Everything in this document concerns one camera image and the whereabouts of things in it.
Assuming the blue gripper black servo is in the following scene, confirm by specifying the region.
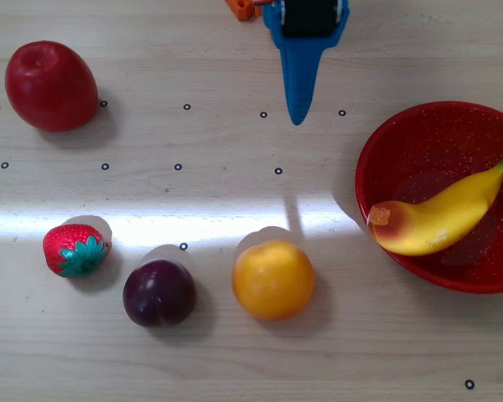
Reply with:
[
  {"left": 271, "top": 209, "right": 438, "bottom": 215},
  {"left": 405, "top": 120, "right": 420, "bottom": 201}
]
[{"left": 262, "top": 0, "right": 350, "bottom": 126}]

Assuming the yellow toy banana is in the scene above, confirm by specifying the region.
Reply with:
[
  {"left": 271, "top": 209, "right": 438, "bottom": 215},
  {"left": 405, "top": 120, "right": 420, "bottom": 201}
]
[{"left": 367, "top": 152, "right": 503, "bottom": 257}]

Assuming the red speckled bowl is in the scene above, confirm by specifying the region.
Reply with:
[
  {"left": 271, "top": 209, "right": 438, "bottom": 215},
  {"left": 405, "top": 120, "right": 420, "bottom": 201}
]
[{"left": 355, "top": 100, "right": 503, "bottom": 294}]

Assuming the orange yellow toy peach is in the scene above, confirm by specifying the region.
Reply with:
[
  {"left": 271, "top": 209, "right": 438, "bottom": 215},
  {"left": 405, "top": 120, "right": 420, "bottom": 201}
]
[{"left": 231, "top": 239, "right": 315, "bottom": 322}]

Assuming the red toy apple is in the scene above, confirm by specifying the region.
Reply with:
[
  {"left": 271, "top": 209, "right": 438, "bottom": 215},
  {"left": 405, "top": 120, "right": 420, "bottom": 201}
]
[{"left": 4, "top": 39, "right": 100, "bottom": 133}]

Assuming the dark purple toy plum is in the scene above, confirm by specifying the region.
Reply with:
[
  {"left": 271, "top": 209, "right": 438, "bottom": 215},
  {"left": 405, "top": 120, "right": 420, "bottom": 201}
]
[{"left": 122, "top": 259, "right": 197, "bottom": 328}]

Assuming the red toy strawberry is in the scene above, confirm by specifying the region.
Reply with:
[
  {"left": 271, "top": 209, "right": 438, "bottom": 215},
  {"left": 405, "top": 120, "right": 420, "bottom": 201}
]
[{"left": 42, "top": 223, "right": 110, "bottom": 279}]

